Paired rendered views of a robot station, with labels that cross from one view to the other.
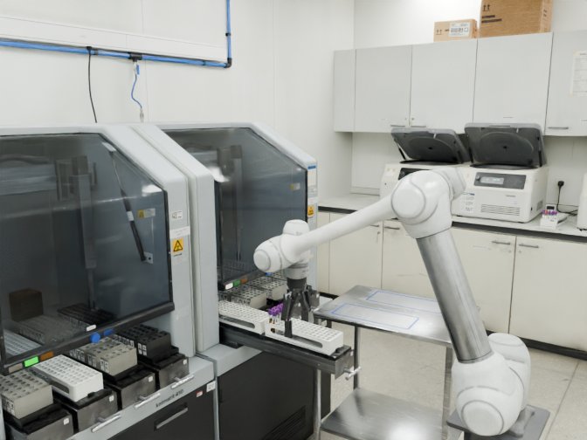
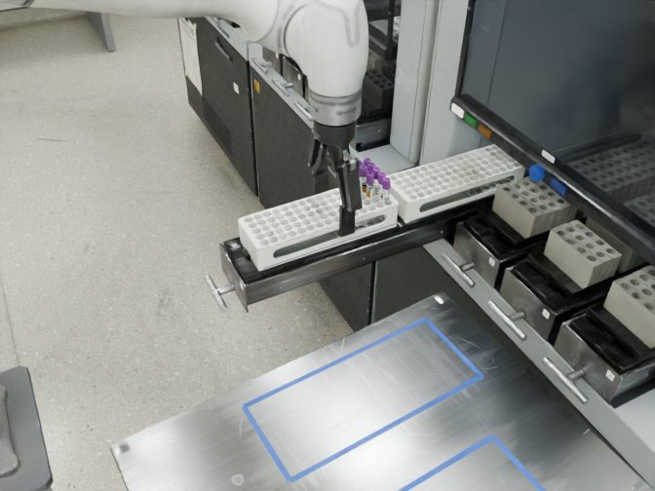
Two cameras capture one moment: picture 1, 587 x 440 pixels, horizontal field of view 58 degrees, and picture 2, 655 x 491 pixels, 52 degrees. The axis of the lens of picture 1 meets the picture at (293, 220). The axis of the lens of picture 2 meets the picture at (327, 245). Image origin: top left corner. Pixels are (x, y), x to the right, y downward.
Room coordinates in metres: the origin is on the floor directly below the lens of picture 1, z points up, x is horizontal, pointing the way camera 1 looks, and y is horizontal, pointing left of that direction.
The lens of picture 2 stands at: (2.35, -0.93, 1.64)
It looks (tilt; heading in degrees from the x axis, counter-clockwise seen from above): 41 degrees down; 116
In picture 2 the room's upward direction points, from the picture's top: 1 degrees clockwise
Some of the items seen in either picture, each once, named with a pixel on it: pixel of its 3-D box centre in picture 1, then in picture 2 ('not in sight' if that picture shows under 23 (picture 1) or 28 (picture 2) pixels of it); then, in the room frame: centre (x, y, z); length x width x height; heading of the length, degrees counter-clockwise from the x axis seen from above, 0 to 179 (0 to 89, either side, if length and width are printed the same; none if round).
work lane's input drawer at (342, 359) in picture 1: (274, 340); (378, 227); (1.97, 0.08, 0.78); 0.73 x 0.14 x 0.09; 54
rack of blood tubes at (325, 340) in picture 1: (303, 334); (319, 223); (1.89, -0.03, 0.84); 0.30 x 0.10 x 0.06; 54
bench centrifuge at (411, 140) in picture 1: (427, 168); not in sight; (4.33, -1.10, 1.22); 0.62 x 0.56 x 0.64; 142
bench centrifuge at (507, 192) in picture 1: (501, 168); not in sight; (3.99, -1.57, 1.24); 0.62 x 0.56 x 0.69; 145
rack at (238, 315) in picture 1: (240, 317); (453, 183); (2.07, 0.22, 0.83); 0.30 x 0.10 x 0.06; 54
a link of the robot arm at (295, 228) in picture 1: (294, 241); (330, 37); (1.89, 0.00, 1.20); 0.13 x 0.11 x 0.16; 149
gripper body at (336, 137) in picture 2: (296, 287); (334, 138); (1.91, -0.01, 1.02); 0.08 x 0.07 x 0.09; 144
